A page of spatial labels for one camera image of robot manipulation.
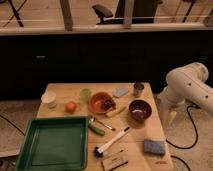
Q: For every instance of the dark grapes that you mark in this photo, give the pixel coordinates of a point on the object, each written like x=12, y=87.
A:
x=108, y=104

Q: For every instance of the metal spoon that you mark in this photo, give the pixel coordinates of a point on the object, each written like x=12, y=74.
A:
x=93, y=119

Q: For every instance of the metal cup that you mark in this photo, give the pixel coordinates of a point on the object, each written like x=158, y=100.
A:
x=138, y=88

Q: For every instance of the black office chair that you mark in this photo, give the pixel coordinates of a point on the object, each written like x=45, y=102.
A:
x=144, y=12

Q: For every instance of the maroon bowl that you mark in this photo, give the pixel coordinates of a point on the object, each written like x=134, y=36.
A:
x=140, y=110

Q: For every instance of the green cucumber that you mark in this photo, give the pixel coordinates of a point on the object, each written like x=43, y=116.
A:
x=96, y=130

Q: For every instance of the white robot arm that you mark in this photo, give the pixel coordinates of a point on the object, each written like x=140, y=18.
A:
x=185, y=83

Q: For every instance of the yellow banana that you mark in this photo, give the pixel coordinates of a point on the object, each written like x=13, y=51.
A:
x=115, y=112

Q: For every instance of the green plastic cup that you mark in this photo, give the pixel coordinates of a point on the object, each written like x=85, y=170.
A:
x=85, y=95

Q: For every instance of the light blue sponge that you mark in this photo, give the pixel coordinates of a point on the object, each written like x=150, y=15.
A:
x=120, y=91

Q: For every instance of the green plastic tray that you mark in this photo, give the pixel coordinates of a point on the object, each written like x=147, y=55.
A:
x=55, y=144

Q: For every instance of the orange fruit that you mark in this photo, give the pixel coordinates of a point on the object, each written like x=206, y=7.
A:
x=70, y=107

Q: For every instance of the white cup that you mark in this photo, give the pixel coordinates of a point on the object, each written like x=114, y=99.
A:
x=49, y=99

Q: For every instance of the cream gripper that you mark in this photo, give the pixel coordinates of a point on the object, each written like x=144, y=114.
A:
x=168, y=114

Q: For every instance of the small wooden block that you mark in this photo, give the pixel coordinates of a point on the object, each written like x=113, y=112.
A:
x=114, y=161

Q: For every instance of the orange bowl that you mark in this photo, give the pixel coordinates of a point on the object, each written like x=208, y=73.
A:
x=96, y=100

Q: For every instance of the white handled dish brush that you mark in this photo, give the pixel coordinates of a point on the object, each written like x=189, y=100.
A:
x=99, y=150

